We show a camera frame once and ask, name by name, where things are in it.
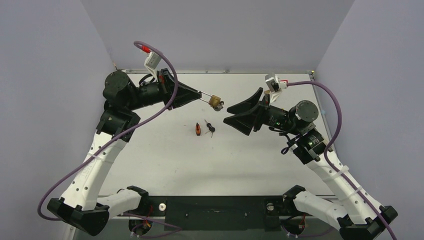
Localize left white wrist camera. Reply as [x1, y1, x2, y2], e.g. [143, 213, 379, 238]
[141, 45, 162, 79]

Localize purple cable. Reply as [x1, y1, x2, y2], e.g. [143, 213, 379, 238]
[37, 40, 180, 222]
[285, 80, 398, 240]

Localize small brass padlock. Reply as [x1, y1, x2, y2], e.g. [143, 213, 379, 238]
[198, 91, 222, 108]

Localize small padlock keys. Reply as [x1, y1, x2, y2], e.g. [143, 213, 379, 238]
[213, 101, 224, 112]

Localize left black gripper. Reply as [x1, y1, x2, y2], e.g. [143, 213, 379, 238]
[126, 68, 202, 111]

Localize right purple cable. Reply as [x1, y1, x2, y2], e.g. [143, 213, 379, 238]
[285, 80, 398, 240]

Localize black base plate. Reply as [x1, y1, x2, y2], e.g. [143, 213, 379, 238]
[128, 195, 303, 231]

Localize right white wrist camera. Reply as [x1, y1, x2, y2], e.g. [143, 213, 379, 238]
[263, 73, 289, 105]

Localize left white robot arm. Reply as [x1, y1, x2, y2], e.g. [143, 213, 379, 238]
[47, 69, 202, 236]

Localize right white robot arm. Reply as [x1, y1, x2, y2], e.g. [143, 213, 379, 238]
[223, 88, 398, 240]

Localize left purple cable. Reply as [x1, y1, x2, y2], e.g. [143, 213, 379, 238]
[37, 40, 180, 222]

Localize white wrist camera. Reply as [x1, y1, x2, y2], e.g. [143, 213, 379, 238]
[141, 45, 162, 79]
[263, 73, 289, 105]

